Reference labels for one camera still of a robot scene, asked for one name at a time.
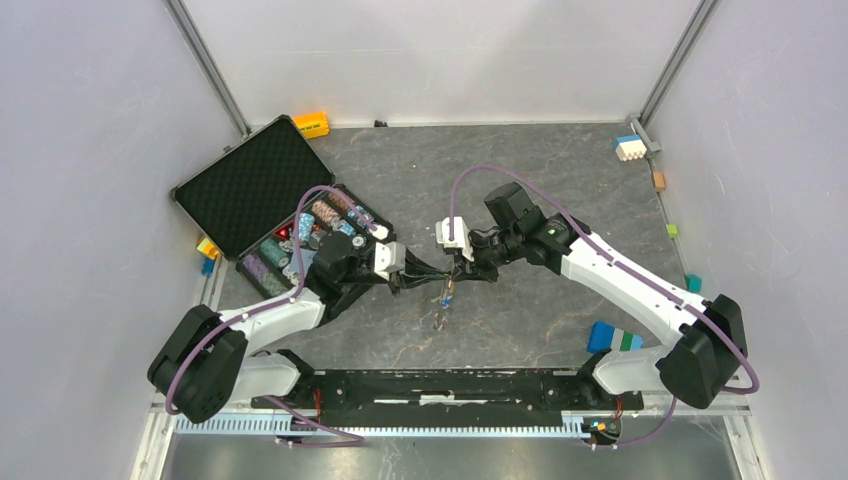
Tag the black poker chip case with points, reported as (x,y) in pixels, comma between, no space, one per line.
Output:
(267,203)

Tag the orange toy block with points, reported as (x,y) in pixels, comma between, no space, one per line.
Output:
(312,125)

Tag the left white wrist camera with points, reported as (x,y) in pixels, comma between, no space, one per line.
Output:
(389,258)

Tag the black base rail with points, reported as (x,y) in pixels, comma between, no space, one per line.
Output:
(522,397)

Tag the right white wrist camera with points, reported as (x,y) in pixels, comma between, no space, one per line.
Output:
(452,236)

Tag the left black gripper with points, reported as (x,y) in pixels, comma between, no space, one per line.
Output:
(416,271)

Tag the blue green white block stack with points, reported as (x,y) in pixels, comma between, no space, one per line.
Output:
(604,336)

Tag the yellow orange blue block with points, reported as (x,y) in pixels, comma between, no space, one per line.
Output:
(210,254)

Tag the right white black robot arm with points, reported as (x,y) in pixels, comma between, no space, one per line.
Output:
(702,342)

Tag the small brown wooden block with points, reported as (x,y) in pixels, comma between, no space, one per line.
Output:
(659,182)

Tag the small teal cube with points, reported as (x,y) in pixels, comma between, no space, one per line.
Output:
(693,283)

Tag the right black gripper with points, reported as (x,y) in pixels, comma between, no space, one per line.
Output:
(466,269)

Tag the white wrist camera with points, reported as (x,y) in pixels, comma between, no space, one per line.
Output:
(452,236)
(389,258)

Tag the large metal keyring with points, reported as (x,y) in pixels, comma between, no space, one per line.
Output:
(440,319)

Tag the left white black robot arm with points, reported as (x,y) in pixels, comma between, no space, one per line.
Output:
(212,358)

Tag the blue white toy block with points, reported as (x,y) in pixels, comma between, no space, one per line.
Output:
(630,147)

